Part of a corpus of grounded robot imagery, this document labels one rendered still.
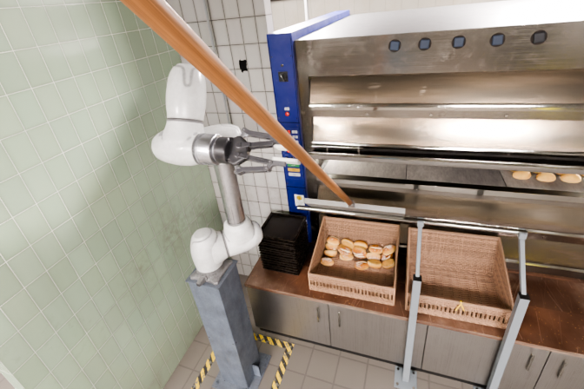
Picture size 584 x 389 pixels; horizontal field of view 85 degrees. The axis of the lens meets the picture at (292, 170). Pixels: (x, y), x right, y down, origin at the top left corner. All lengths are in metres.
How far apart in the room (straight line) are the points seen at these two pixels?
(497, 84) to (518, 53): 0.17
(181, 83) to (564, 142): 1.91
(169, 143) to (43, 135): 0.91
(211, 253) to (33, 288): 0.77
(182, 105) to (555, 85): 1.77
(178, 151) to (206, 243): 0.91
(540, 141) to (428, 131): 0.56
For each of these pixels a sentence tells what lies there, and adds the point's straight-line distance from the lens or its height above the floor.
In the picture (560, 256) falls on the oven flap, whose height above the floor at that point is 0.74.
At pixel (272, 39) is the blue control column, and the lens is 2.05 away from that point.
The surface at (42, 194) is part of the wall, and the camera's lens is 1.79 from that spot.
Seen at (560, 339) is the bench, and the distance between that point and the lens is 2.40.
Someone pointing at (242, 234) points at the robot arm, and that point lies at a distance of 1.77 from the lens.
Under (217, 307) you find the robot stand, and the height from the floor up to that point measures 0.82.
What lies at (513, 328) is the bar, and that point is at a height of 0.73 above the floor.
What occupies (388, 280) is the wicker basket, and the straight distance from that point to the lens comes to 2.36.
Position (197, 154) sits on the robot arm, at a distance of 0.91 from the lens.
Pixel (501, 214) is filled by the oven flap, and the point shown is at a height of 1.01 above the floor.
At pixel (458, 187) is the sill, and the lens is 2.25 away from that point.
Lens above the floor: 2.32
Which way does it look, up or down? 28 degrees down
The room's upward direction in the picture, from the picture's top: 7 degrees counter-clockwise
